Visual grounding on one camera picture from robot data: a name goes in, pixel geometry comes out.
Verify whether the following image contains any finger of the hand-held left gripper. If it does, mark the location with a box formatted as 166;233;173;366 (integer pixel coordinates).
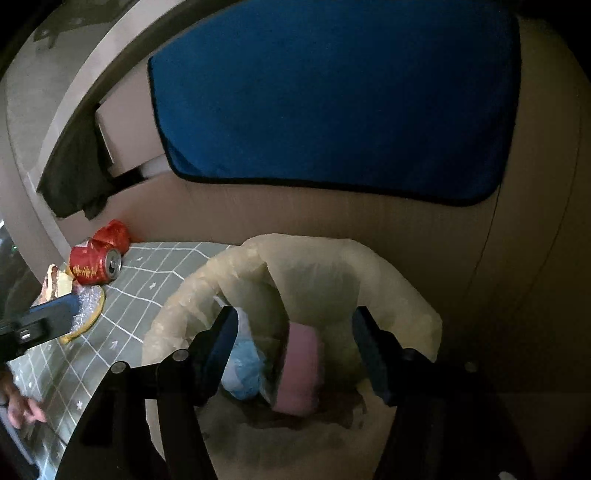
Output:
31;294;80;340

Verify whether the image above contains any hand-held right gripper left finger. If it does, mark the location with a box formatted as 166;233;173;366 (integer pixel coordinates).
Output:
55;305;238;480

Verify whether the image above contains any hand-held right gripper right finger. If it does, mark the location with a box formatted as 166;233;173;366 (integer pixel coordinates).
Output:
352;305;536;480

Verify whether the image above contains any silver foil packet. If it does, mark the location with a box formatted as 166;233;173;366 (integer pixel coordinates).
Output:
69;285;106;333

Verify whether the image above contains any red snack bag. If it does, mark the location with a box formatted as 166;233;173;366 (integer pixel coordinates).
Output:
69;240;123;284

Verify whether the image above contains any person's left hand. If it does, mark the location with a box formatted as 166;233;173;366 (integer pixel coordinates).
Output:
0;369;48;430

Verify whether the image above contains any small yellow packet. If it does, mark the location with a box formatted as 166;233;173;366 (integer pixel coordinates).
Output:
59;288;108;346

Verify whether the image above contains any light blue crumpled wrapper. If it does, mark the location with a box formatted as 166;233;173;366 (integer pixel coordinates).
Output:
221;309;269;400

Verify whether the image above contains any yellow chip packet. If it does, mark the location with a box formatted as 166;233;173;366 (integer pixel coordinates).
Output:
42;263;77;303

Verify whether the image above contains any pink packet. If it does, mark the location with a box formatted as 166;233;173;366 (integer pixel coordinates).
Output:
272;323;326;416

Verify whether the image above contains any green checked tablecloth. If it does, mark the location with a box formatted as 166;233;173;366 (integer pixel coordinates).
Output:
7;240;241;472

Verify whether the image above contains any crushed red can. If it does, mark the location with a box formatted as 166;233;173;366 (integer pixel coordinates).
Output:
92;219;131;254

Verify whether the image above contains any dark cloth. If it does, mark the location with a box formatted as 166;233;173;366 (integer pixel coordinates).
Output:
37;111;116;220

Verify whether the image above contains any large cardboard box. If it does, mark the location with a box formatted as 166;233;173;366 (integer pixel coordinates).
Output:
95;14;591;398

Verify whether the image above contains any blue cloth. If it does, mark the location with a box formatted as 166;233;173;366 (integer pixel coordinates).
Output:
148;0;522;206

